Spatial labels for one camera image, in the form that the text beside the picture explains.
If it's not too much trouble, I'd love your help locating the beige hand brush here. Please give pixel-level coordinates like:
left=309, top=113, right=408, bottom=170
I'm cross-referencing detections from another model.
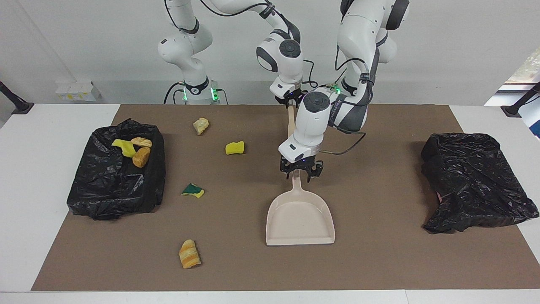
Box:
left=286, top=105, right=297, bottom=142

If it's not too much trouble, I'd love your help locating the beige plastic dustpan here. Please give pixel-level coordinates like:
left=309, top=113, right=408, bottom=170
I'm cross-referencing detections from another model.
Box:
left=265, top=172, right=336, bottom=247

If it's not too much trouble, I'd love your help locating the striped orange croissant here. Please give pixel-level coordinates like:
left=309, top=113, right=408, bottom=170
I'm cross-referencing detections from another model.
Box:
left=178, top=239, right=202, bottom=269

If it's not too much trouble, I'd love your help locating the brown bread roll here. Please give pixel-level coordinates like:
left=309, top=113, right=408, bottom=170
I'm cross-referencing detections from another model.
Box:
left=132, top=147, right=151, bottom=168

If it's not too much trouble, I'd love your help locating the curved yellow sponge piece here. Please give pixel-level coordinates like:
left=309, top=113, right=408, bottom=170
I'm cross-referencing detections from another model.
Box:
left=111, top=139, right=138, bottom=158

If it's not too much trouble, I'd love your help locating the black bag over pink bin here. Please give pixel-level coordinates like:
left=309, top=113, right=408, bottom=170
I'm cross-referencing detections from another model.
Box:
left=421, top=133, right=540, bottom=234

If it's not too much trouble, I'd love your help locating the green and yellow sponge piece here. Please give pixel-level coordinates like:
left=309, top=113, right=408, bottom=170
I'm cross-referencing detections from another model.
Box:
left=181, top=182, right=205, bottom=199

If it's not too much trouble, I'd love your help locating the brown table mat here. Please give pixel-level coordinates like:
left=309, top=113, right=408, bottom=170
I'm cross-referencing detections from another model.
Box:
left=31, top=104, right=540, bottom=292

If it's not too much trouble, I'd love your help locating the left black garbage bag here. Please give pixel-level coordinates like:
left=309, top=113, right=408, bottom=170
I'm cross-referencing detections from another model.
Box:
left=67, top=119, right=166, bottom=221

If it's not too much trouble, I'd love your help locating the black clamp stand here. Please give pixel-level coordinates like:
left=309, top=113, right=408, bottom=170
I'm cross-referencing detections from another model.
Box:
left=501, top=82, right=540, bottom=118
left=0, top=81, right=34, bottom=115

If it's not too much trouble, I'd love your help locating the bright window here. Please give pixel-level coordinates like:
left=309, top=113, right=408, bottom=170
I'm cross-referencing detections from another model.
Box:
left=504, top=44, right=540, bottom=85

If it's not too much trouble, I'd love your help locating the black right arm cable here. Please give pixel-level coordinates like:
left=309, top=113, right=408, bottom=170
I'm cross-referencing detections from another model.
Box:
left=165, top=0, right=318, bottom=89

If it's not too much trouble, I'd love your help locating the white wall socket strip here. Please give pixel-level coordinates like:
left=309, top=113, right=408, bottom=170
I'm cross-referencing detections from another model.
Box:
left=55, top=80, right=102, bottom=102

